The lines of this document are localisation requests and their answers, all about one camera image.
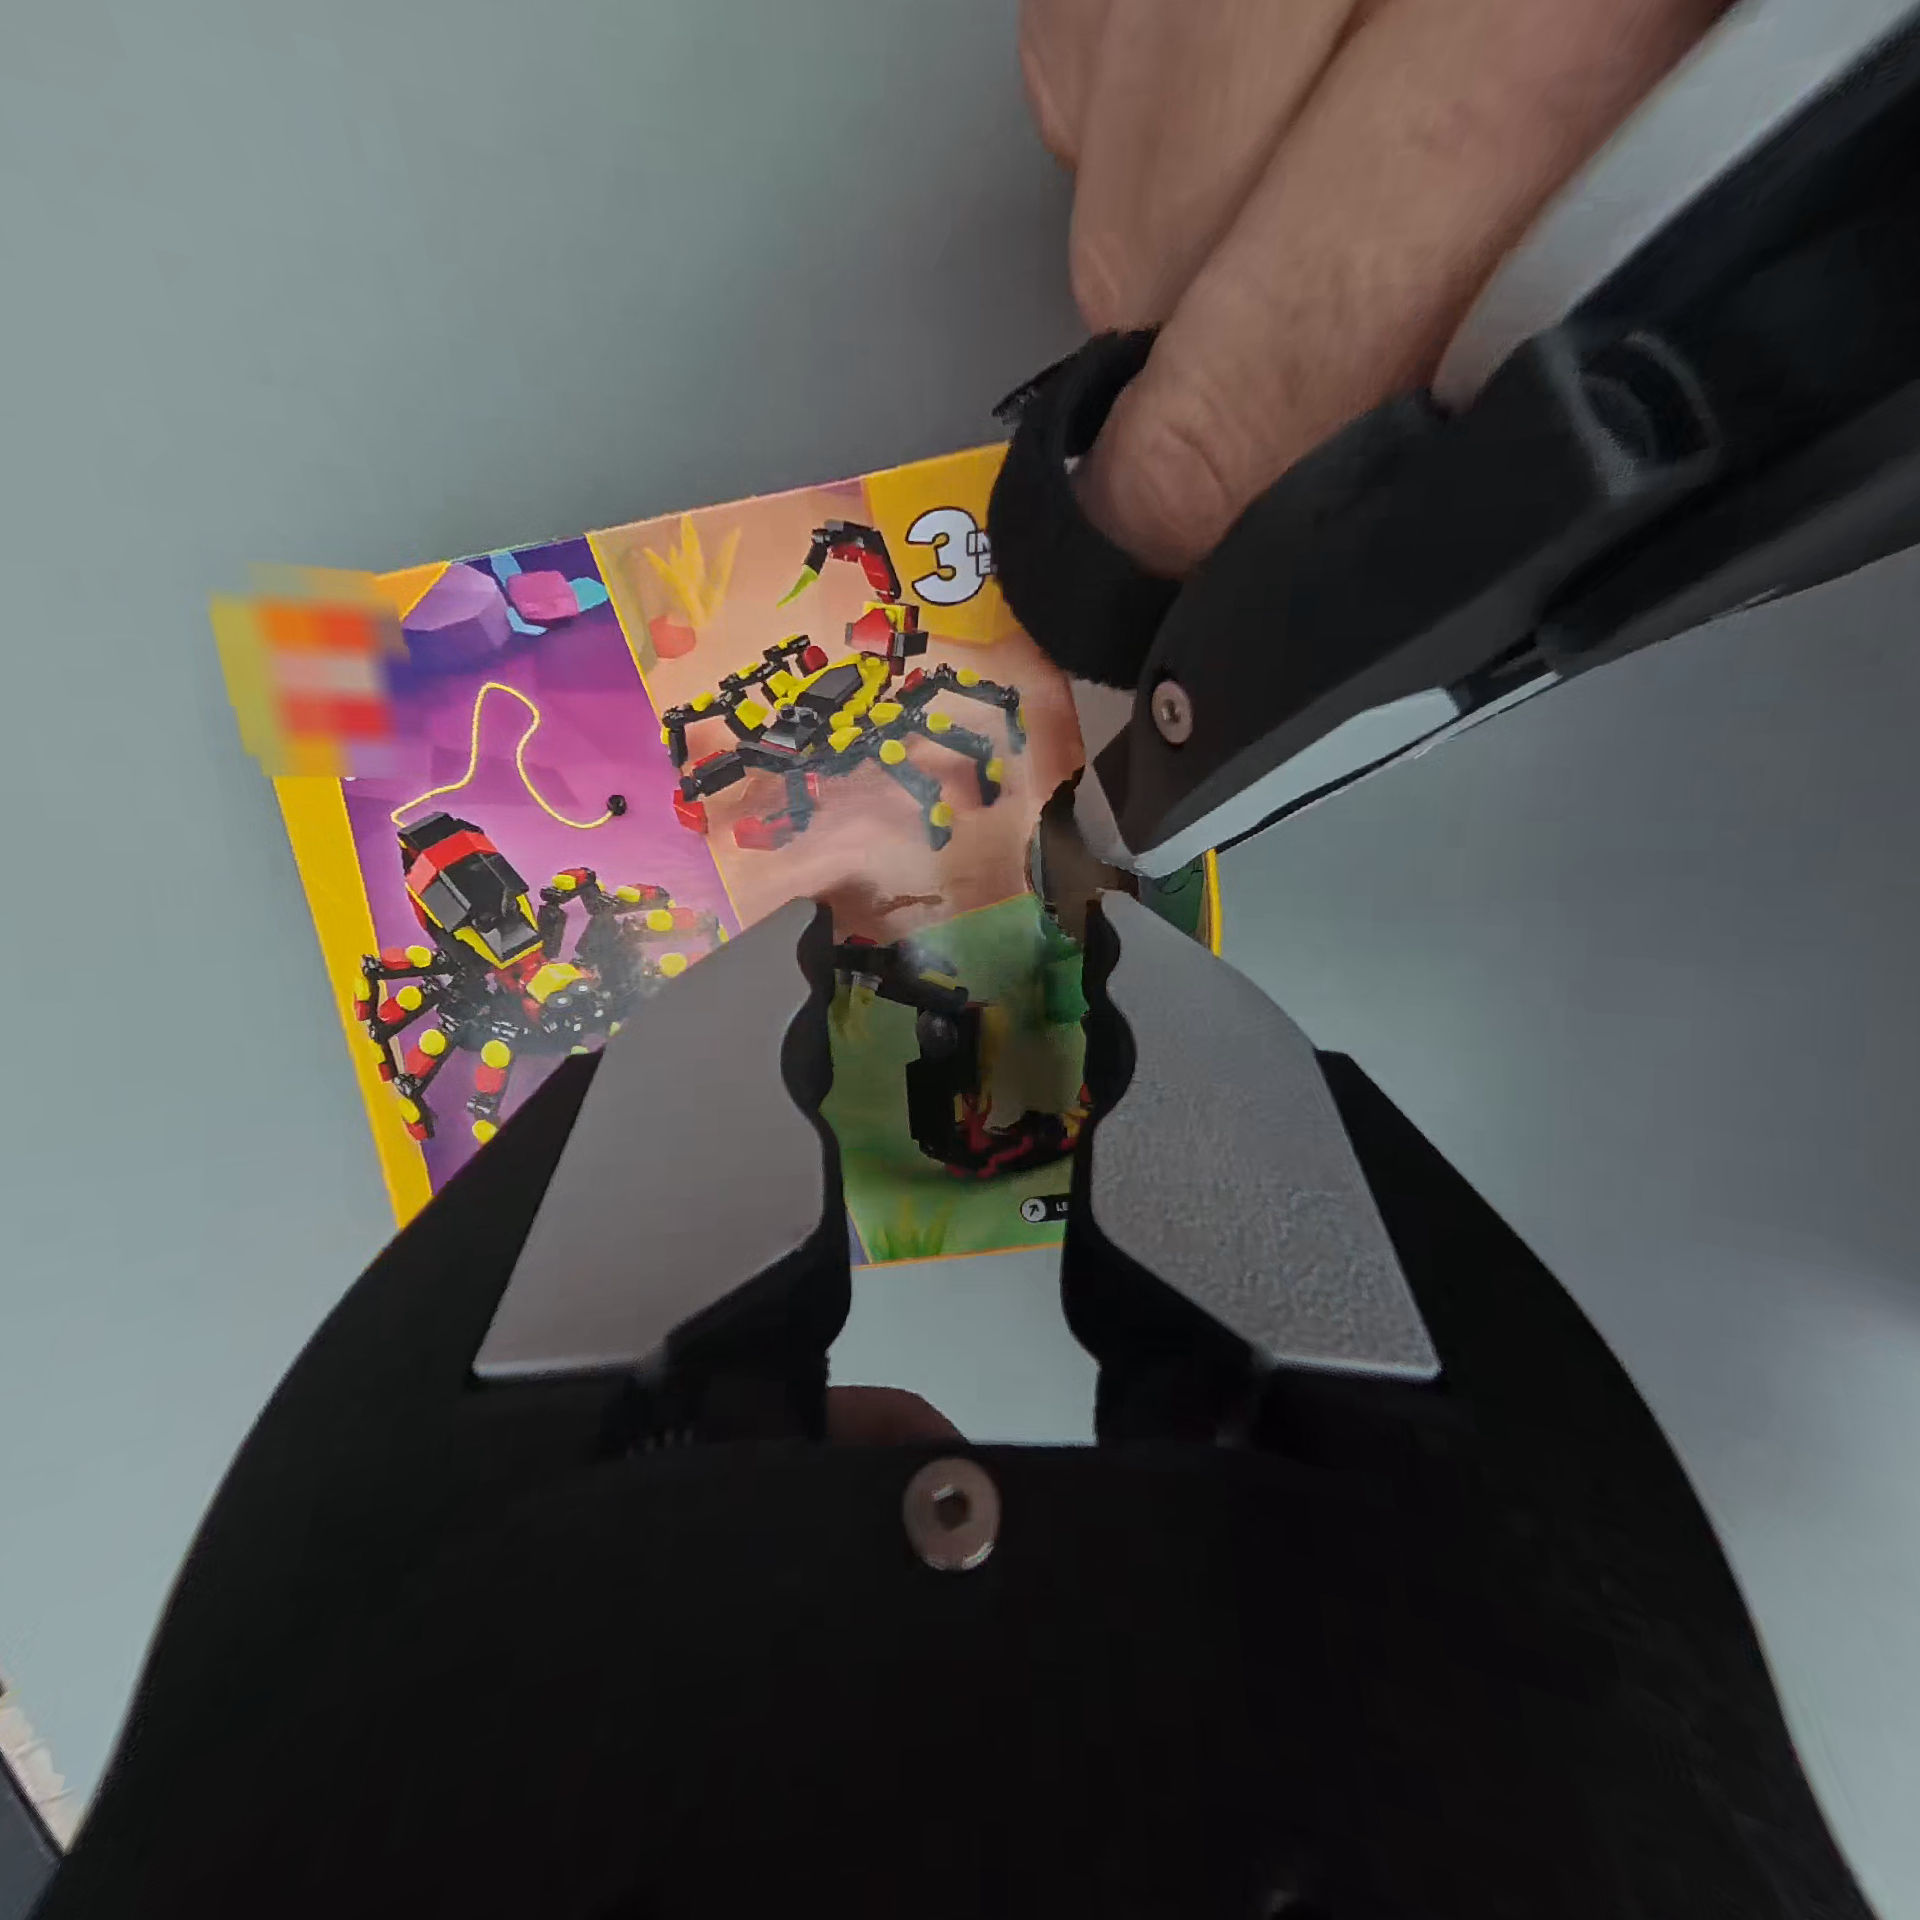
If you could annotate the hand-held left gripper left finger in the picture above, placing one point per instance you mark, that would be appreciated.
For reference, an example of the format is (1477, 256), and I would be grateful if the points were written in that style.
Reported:
(662, 1186)

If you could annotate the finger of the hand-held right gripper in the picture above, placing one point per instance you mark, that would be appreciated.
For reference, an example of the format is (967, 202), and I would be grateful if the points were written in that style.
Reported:
(1195, 758)

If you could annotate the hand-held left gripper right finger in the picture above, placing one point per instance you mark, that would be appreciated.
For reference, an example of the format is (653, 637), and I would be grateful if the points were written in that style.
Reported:
(1244, 1186)

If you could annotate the yellow brick toy box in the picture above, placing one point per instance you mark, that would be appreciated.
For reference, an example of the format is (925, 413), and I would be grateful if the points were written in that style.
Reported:
(599, 722)

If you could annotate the person's right hand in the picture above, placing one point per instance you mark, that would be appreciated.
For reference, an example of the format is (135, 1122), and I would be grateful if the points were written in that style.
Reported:
(1290, 226)

